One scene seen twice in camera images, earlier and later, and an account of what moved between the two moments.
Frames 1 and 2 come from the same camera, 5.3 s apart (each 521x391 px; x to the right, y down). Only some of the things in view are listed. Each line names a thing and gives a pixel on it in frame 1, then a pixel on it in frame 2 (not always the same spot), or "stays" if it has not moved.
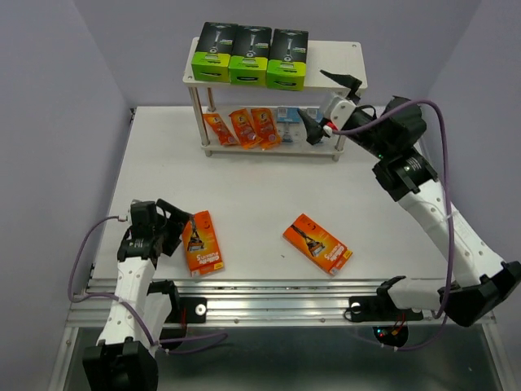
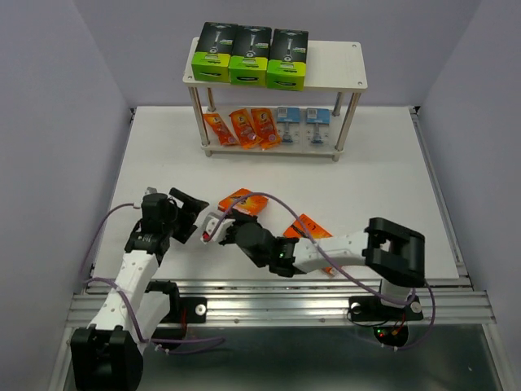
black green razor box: (211, 62) stays
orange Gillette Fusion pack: (202, 244) -> (250, 205)
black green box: (248, 63) stays
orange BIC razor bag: (244, 130) stays
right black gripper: (348, 81) -> (241, 218)
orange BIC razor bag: (266, 128) stays
